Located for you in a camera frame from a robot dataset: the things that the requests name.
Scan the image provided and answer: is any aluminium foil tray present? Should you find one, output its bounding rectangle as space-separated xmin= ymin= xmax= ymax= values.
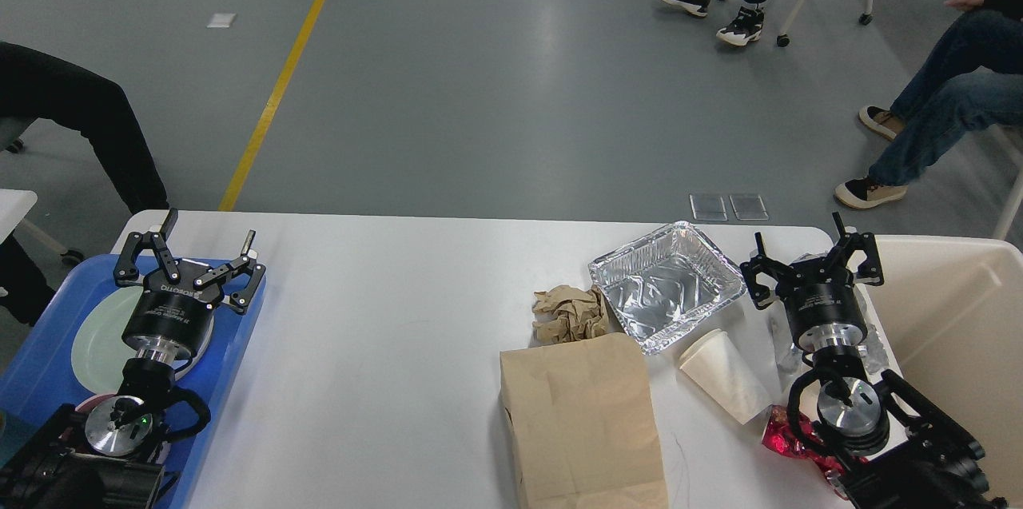
xmin=588 ymin=221 xmax=746 ymax=356

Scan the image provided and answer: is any brown paper bag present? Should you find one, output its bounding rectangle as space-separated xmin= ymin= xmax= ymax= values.
xmin=500 ymin=333 xmax=669 ymax=508

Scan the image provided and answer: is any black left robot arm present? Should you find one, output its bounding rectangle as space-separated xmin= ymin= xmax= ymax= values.
xmin=2 ymin=210 xmax=266 ymax=508

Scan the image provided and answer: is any pink plate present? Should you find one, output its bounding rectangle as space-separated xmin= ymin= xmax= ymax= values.
xmin=174 ymin=316 xmax=216 ymax=382

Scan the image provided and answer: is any crumpled brown paper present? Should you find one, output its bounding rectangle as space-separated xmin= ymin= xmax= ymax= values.
xmin=532 ymin=284 xmax=611 ymax=343

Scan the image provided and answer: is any beige plastic bin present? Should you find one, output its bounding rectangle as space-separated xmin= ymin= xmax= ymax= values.
xmin=869 ymin=236 xmax=1022 ymax=508

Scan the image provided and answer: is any seated person in black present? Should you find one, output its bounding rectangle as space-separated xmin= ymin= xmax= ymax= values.
xmin=1 ymin=42 xmax=171 ymax=327

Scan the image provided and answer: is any white paper cup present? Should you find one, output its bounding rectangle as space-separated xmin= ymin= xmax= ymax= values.
xmin=679 ymin=329 xmax=772 ymax=424

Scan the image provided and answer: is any blue plastic tray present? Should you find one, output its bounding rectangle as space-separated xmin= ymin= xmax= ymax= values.
xmin=1 ymin=255 xmax=266 ymax=508

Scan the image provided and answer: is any red foil wrapper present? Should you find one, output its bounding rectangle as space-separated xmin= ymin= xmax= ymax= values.
xmin=761 ymin=404 xmax=849 ymax=501

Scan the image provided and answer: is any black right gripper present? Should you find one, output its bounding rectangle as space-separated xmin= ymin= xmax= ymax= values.
xmin=739 ymin=212 xmax=885 ymax=355

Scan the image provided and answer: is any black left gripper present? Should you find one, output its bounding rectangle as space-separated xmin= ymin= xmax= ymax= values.
xmin=113 ymin=209 xmax=267 ymax=362

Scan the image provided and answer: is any floor socket plate left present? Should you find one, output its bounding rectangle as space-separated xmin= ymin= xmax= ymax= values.
xmin=688 ymin=193 xmax=728 ymax=222

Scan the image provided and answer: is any floor socket plate right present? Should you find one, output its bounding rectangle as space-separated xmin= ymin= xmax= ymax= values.
xmin=728 ymin=193 xmax=770 ymax=221

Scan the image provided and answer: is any green plate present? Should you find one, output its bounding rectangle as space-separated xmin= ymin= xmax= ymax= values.
xmin=71 ymin=285 xmax=215 ymax=396

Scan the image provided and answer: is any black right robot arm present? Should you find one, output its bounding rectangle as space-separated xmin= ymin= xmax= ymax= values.
xmin=739 ymin=214 xmax=1009 ymax=508

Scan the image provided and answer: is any pink mug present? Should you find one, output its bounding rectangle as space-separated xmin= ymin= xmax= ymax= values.
xmin=74 ymin=392 xmax=117 ymax=414

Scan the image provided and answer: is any floor socket plate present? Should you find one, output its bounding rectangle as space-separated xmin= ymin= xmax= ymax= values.
xmin=688 ymin=193 xmax=728 ymax=222
xmin=728 ymin=193 xmax=770 ymax=221

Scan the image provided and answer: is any person in blue jeans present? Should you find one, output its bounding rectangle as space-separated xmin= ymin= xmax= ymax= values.
xmin=834 ymin=0 xmax=1022 ymax=210

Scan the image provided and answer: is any white paper on floor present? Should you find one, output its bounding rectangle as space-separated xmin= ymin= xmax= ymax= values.
xmin=207 ymin=13 xmax=237 ymax=29

